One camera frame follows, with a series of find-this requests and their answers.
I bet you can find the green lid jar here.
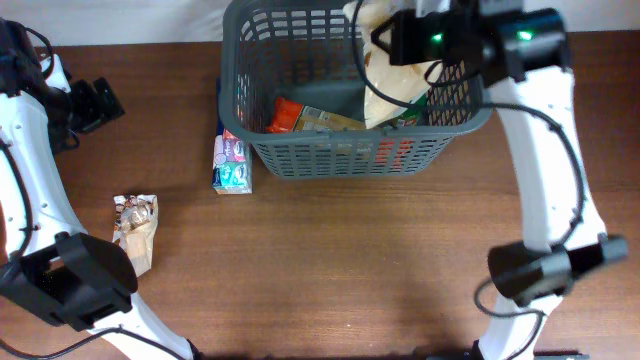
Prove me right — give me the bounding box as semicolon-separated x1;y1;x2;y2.
397;93;427;127

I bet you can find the red orange pasta packet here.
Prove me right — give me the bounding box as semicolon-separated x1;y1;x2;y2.
264;96;416;166

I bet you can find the grey plastic shopping basket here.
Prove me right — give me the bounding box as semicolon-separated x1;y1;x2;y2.
218;0;490;179

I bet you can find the multicolour tissue pack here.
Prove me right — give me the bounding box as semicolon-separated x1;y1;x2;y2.
211;74;254;196

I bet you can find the beige paper bag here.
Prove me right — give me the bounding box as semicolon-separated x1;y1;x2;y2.
343;0;443;129

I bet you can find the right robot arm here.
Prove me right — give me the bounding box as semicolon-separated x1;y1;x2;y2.
370;1;629;360

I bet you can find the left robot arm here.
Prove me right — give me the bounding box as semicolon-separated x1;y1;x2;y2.
1;20;203;359

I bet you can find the small brown snack bag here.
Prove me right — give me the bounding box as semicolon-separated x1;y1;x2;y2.
113;194;159;277

